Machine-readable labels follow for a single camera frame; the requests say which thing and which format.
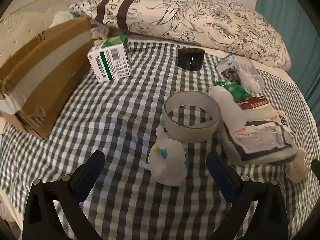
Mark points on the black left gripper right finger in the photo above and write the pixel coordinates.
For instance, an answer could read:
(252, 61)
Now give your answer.
(269, 219)

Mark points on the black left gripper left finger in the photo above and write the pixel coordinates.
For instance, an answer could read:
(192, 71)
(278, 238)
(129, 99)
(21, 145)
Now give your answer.
(40, 216)

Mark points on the green white medicine box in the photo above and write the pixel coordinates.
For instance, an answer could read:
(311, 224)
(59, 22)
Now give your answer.
(110, 60)

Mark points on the black tape roll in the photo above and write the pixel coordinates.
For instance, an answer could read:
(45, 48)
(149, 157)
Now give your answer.
(190, 59)

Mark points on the white printed plastic pouch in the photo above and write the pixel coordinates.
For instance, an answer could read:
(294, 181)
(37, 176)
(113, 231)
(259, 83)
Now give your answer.
(259, 143)

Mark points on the red white medicine box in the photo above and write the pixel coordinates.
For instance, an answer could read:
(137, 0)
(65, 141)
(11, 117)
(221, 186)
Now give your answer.
(258, 109)

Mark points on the white plastic bottle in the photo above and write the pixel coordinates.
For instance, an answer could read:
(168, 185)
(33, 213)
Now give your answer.
(231, 113)

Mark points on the white plush toy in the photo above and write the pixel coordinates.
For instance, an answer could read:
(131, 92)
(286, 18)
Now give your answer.
(167, 160)

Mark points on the green snack packet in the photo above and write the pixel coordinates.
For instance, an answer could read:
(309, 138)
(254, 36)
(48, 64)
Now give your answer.
(235, 89)

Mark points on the brown cardboard box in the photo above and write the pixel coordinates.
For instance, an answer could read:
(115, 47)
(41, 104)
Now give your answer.
(39, 78)

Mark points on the checkered gingham cloth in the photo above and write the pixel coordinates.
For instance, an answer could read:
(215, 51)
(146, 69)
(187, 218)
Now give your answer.
(120, 118)

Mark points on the clear plastic bag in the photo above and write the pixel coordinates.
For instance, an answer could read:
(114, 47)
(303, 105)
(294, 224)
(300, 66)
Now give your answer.
(250, 79)

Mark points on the blue white tissue pack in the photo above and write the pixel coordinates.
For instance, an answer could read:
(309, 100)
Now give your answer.
(225, 63)

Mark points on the cream tufted headboard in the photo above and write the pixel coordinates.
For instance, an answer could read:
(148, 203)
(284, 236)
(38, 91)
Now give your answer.
(19, 29)

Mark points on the mint green towel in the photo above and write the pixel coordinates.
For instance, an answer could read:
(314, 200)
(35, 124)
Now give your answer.
(61, 17)

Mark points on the teal curtain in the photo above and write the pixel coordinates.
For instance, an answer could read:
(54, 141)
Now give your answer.
(302, 42)

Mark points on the floral folded duvet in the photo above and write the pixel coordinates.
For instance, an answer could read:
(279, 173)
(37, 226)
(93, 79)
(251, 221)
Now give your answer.
(219, 24)

